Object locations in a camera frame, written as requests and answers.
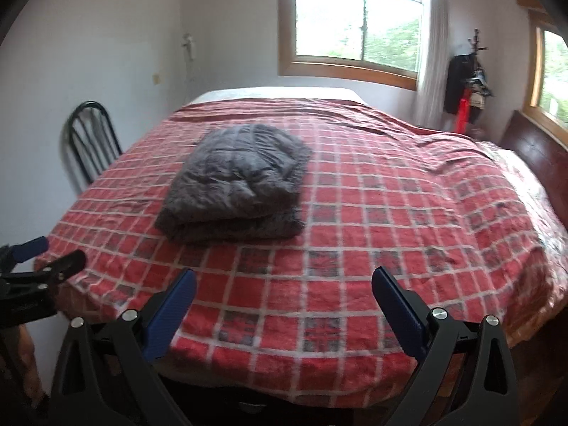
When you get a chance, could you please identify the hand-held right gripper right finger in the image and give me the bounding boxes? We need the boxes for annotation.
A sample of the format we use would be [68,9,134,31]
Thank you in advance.
[372,266,520,426]

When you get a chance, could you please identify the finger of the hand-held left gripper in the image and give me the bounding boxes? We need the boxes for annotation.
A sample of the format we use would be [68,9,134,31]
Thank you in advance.
[0,236,49,274]
[0,248,87,296]

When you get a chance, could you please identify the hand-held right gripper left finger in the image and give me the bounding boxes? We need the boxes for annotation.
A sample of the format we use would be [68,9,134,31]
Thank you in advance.
[49,268,209,426]

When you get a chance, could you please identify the grey quilted jacket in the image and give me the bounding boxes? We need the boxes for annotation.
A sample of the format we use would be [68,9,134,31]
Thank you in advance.
[154,124,313,245]

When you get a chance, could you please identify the person's left forearm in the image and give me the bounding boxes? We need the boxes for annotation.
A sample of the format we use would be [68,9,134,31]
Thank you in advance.
[0,319,50,419]

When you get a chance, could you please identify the black clothes hangers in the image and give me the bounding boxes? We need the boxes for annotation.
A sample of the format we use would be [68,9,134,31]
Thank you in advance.
[464,71,493,97]

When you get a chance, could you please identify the red plaid blanket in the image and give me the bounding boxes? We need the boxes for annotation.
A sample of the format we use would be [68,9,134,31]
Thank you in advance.
[35,100,560,402]

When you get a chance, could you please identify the black metal chair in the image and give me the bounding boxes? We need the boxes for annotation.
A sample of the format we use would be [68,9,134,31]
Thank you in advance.
[67,101,124,193]

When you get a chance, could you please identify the silver floral quilt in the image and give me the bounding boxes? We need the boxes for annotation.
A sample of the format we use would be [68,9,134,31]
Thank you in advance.
[484,142,568,253]

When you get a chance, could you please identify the dark wooden headboard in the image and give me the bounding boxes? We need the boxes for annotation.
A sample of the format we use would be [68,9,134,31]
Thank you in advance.
[499,110,568,231]

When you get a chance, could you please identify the red hanging bag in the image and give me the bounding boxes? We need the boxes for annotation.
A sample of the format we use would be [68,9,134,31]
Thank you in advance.
[455,93,471,135]

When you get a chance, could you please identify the white mattress sheet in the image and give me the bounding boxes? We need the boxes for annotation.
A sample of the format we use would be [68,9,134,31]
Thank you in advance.
[191,86,360,106]

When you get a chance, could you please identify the white curtain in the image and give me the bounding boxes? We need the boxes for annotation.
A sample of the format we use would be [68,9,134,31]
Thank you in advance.
[413,0,452,129]

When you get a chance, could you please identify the wooden coat rack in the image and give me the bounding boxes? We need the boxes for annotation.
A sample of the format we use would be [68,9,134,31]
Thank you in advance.
[466,29,485,136]

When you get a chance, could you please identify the small wooden framed window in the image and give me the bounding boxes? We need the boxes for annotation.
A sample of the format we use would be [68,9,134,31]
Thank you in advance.
[515,0,568,130]

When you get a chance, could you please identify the large wooden framed window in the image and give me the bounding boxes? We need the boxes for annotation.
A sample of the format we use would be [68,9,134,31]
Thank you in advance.
[277,0,451,92]

